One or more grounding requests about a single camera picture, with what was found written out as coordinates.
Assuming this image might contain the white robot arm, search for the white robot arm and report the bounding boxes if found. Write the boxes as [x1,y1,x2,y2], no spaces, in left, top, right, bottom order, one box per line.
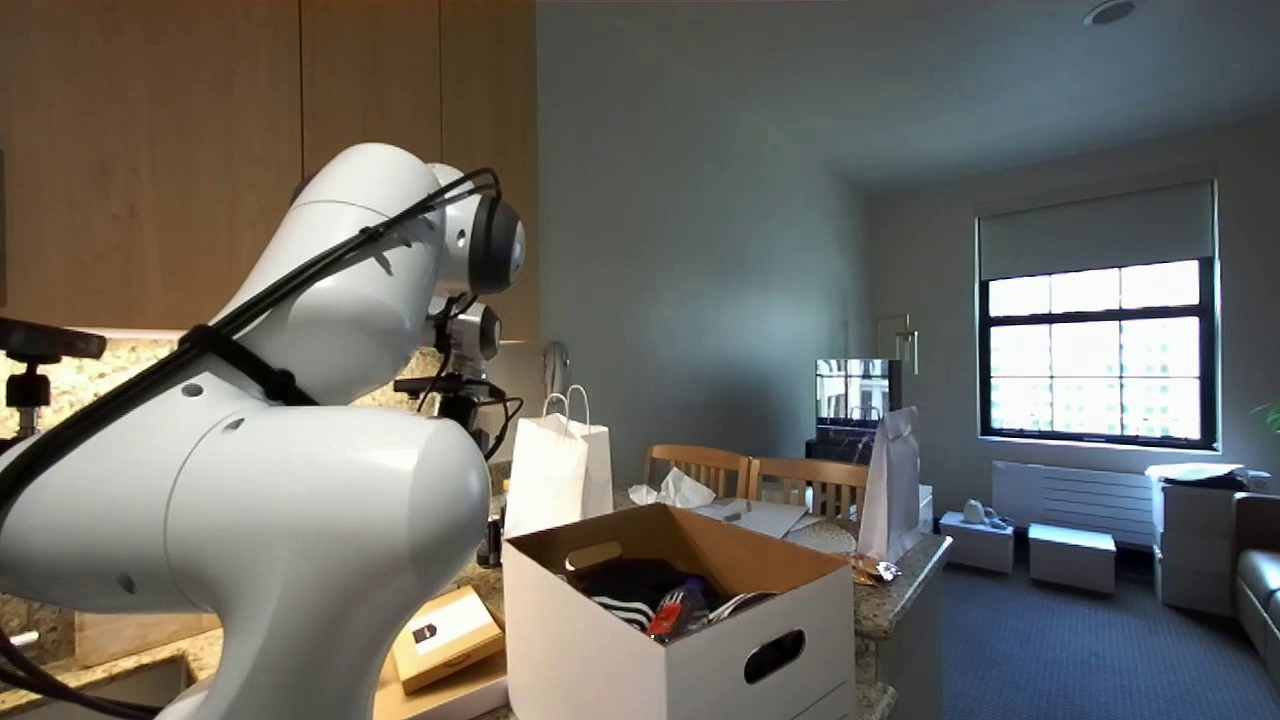
[0,142,525,720]

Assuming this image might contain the white cardboard box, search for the white cardboard box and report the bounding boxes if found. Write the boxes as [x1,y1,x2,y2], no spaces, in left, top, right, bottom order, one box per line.
[505,506,856,720]

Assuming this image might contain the white paper bag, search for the white paper bag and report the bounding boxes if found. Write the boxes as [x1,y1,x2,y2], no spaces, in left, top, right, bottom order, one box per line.
[505,385,611,538]

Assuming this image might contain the wooden chair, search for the wooden chair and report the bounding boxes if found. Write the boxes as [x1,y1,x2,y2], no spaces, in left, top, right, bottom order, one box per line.
[649,444,869,524]

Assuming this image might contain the dark striped clothing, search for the dark striped clothing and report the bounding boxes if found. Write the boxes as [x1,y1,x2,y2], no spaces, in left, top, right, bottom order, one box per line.
[569,561,732,641]

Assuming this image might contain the clear plastic bag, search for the clear plastic bag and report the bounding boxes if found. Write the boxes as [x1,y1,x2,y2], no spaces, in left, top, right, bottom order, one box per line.
[859,407,921,561]

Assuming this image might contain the yellow book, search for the yellow book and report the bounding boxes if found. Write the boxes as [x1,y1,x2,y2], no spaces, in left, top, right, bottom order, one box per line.
[390,589,505,694]

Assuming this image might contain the grey ottoman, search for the grey ottoman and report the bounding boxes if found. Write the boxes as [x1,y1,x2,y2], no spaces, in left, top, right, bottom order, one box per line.
[1026,524,1115,594]
[941,511,1015,573]

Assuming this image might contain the white radiator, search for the white radiator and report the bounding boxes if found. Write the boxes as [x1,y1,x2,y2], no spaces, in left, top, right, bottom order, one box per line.
[991,459,1156,545]

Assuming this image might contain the white roller blind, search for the white roller blind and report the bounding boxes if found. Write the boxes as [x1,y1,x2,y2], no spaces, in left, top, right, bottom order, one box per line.
[976,182,1215,281]

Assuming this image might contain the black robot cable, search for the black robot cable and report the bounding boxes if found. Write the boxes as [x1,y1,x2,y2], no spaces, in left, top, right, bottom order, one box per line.
[0,163,505,524]

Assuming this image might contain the window with black frame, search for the window with black frame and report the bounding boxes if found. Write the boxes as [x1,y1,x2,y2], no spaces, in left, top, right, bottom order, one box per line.
[979,262,1215,448]

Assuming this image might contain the wooden wall cabinets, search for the wooden wall cabinets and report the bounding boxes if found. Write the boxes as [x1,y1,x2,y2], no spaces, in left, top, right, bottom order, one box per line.
[0,0,536,327]

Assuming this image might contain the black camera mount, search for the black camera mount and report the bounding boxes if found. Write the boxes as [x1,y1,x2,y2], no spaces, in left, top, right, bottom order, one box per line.
[0,316,106,444]

